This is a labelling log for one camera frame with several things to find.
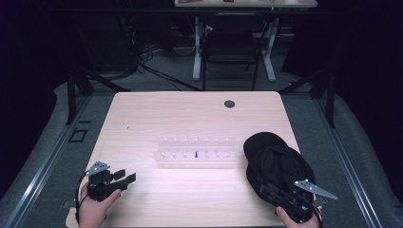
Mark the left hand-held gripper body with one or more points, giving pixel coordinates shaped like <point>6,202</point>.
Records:
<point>100,188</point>

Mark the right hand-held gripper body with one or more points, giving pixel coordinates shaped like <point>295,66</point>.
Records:
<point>293,202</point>

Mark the black cap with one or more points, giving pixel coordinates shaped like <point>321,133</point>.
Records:
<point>275,161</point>

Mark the person's right hand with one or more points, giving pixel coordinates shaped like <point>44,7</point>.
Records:
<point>297,221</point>

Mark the person's left hand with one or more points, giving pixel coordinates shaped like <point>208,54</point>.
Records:
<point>95,210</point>

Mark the clear acrylic rack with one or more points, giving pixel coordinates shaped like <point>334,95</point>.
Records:
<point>196,151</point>

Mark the round black table grommet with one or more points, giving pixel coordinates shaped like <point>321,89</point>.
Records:
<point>229,104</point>

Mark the black metal stand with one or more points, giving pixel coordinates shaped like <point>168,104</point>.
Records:
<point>323,91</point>
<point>79,85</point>

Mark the black chair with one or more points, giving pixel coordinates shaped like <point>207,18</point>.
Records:
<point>230,47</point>

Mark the white desk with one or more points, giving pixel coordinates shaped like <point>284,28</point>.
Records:
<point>269,41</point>

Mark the metal floor rail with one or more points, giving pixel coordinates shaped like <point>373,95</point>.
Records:
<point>41,171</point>
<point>345,164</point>

